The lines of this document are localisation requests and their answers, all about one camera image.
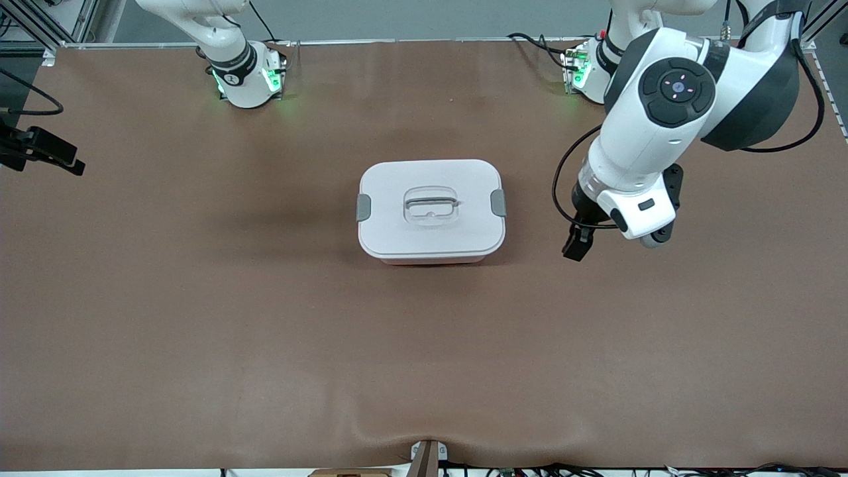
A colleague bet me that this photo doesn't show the black right base cable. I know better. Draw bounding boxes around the black right base cable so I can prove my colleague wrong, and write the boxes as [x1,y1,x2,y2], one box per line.
[246,0,280,46]

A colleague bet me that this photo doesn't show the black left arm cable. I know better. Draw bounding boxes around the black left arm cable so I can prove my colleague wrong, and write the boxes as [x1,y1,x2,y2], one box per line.
[551,36,827,231]

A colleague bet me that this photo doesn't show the brown table mat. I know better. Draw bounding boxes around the brown table mat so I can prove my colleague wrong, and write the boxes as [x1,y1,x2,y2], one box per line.
[0,38,848,472]

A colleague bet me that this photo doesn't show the black left base cables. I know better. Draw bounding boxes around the black left base cables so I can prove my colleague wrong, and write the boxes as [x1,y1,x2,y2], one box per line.
[506,31,574,71]

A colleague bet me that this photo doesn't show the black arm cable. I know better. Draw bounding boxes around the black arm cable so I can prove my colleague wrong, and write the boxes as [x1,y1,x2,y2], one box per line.
[0,68,65,116]
[551,36,827,231]

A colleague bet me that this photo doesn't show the aluminium frame posts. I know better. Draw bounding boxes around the aluminium frame posts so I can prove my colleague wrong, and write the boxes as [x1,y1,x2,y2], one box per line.
[0,0,101,47]

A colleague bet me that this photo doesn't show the white plastic box lid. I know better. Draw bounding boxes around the white plastic box lid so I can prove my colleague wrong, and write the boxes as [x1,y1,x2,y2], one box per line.
[358,159,507,260]

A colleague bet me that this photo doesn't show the aluminium frame profile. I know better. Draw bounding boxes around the aluminium frame profile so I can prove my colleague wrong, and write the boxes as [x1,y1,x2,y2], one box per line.
[802,0,848,42]

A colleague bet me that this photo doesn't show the perforated metal edge strip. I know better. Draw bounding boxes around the perforated metal edge strip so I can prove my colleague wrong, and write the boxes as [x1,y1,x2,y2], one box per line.
[812,50,848,144]

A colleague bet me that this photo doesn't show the metal table edge bracket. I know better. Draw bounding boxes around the metal table edge bracket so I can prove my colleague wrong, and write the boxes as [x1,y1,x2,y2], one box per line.
[410,440,449,477]

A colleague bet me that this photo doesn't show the aluminium table edge rail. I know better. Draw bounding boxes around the aluminium table edge rail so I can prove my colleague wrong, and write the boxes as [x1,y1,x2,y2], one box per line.
[58,36,617,50]

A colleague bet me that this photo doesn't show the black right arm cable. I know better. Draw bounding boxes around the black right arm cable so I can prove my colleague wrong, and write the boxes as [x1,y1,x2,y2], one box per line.
[0,68,65,116]

